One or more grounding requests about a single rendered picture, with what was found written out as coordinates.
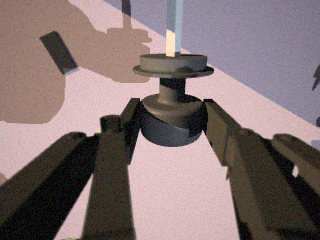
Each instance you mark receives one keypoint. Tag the dark grey door knob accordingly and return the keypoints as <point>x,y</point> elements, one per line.
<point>172,118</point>

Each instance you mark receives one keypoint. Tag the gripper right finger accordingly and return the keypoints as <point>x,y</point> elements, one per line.
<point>266,207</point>

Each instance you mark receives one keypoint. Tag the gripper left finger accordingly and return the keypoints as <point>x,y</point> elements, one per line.
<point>35,202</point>

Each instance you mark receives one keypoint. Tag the dark grey flat rectangular plate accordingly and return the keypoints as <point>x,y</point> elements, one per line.
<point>58,52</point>

